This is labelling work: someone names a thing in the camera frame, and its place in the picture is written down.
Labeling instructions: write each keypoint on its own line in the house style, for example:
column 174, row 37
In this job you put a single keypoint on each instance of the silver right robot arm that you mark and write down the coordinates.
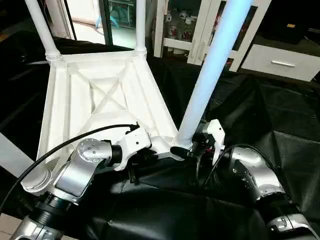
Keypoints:
column 260, row 180

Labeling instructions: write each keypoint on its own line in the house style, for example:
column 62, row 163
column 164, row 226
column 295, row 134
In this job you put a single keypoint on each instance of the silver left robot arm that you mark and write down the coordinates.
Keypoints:
column 65, row 180

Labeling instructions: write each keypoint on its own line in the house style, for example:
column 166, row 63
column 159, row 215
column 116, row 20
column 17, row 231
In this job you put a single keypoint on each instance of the teal plastic stool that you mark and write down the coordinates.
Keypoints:
column 120, row 12

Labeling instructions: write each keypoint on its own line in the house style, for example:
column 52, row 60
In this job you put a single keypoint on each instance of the white plastic table top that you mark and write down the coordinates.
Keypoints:
column 95, row 100

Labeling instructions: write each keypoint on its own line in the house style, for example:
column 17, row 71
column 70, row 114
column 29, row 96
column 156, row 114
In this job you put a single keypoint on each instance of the white drawer unit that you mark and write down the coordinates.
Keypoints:
column 285, row 61

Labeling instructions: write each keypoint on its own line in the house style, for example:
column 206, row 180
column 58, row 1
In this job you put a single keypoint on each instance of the white glass door cabinet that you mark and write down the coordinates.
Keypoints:
column 200, row 27

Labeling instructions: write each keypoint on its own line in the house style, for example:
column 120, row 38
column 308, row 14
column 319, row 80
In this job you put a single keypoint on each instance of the black table mat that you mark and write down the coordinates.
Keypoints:
column 270, row 120

